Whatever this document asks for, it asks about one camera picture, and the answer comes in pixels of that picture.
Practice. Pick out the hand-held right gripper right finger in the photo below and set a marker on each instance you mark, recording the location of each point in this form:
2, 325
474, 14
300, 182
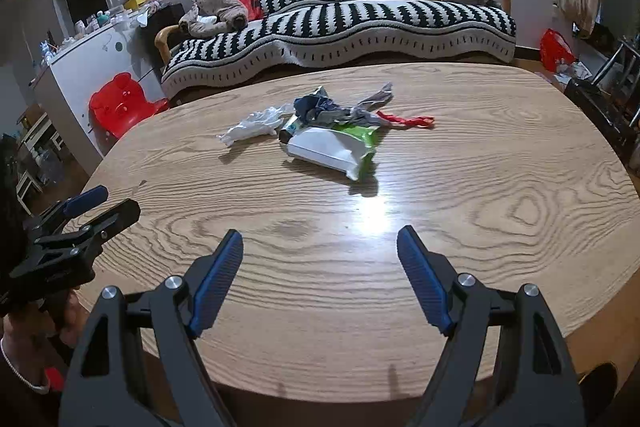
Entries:
425, 282

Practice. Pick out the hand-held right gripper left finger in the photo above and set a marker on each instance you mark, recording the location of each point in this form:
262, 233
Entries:
215, 282

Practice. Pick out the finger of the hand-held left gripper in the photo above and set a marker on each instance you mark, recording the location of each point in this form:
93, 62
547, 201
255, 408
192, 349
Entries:
115, 219
90, 198

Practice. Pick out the person's left forearm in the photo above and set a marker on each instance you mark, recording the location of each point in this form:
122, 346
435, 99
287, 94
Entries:
20, 407

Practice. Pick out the person's left hand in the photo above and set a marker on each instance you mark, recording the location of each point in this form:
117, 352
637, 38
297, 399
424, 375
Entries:
75, 319

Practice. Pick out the white wooden shelf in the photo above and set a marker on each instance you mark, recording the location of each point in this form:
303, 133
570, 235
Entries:
37, 142

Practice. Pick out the red bear-shaped stool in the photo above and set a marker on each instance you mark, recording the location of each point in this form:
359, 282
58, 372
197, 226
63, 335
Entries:
122, 104

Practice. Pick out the white cabinet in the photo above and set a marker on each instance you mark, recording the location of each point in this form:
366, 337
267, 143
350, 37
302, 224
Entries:
95, 72

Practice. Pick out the red ribbon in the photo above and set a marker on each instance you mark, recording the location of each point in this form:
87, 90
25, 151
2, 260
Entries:
407, 121

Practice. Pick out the crumpled white tissue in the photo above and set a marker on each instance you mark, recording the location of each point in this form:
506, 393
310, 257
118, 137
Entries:
255, 124

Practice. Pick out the white green wipes packet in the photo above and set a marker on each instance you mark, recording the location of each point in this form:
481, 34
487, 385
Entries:
330, 149

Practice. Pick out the cluster of small bottles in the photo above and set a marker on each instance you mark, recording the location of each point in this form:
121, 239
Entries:
85, 29

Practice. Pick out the white tube black cap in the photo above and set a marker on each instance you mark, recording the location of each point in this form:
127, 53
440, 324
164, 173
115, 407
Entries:
290, 129

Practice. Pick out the black side cabinet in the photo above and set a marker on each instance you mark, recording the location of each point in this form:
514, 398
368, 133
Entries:
162, 29

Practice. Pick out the crumpled grey wrapper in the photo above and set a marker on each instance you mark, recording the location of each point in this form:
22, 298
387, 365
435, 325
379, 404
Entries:
367, 104

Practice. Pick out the crumpled dark blue wrapper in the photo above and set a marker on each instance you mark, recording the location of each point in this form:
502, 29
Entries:
312, 107

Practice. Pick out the yellow box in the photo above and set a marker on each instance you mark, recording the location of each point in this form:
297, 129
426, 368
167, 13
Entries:
137, 1

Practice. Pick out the brown plush toy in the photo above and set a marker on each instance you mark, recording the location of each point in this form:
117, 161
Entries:
215, 9

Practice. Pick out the red plastic bag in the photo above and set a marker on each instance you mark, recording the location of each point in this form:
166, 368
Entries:
556, 52

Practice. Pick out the black white striped sofa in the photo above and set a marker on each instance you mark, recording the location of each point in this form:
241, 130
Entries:
350, 17

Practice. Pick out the metal frame chair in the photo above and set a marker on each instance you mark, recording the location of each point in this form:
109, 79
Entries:
600, 107

